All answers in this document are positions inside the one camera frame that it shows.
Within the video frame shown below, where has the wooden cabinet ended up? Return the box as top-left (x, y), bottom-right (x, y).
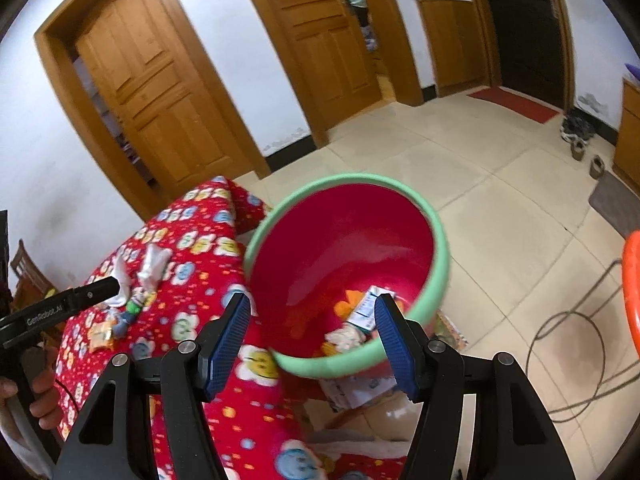
top-left (612, 77), bottom-right (640, 193)

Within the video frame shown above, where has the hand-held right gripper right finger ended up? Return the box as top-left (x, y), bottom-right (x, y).
top-left (374, 294), bottom-right (576, 480)

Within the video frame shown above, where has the dark door frame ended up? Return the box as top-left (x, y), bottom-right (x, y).
top-left (460, 0), bottom-right (578, 111)

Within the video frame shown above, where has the blue grey wrapper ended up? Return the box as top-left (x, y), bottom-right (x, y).
top-left (112, 310), bottom-right (137, 337)

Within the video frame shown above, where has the wooden door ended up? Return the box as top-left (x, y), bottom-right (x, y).
top-left (250, 0), bottom-right (383, 123)
top-left (75, 0), bottom-right (253, 196)

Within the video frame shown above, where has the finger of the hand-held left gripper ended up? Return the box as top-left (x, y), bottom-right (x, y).
top-left (67, 277), bottom-right (122, 310)

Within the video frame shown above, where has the orange stool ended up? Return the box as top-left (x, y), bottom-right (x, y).
top-left (525, 230), bottom-right (640, 421)

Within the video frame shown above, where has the wooden door frame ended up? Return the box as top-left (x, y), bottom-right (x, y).
top-left (34, 0), bottom-right (271, 221)
top-left (232, 0), bottom-right (423, 148)

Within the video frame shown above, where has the white printed carton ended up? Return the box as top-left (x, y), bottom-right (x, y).
top-left (320, 375), bottom-right (397, 413)

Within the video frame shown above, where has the dark sneaker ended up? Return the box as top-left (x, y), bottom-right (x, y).
top-left (560, 115), bottom-right (596, 143)

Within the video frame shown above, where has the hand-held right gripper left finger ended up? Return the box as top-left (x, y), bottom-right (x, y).
top-left (52, 291), bottom-right (251, 480)

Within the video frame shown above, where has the red basin with green rim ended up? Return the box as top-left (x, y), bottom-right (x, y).
top-left (243, 173), bottom-right (451, 380)

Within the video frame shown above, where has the dark entrance door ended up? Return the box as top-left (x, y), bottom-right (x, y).
top-left (475, 0), bottom-right (568, 106)

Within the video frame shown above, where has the wooden chair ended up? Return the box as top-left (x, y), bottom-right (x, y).
top-left (10, 240), bottom-right (57, 311)

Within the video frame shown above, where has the person's left hand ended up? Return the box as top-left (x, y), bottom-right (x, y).
top-left (0, 374), bottom-right (61, 431)

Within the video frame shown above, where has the grey floor mat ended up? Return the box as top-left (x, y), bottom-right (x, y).
top-left (589, 171), bottom-right (638, 238)

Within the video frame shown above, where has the red flower-print tablecloth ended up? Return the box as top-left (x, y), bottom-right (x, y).
top-left (54, 176), bottom-right (411, 480)

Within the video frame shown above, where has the red doormat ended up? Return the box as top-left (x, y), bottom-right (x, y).
top-left (466, 86), bottom-right (560, 123)

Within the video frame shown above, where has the white tissue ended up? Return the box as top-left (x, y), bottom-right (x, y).
top-left (110, 260), bottom-right (134, 309)
top-left (324, 322), bottom-right (372, 356)
top-left (137, 245), bottom-right (171, 291)

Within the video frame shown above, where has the orange peel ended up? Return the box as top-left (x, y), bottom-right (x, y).
top-left (335, 292), bottom-right (362, 319)

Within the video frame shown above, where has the wooden wall panel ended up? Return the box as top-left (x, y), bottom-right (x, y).
top-left (416, 0), bottom-right (493, 98)

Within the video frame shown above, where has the white cardboard box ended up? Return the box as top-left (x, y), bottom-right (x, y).
top-left (345, 285), bottom-right (397, 334)

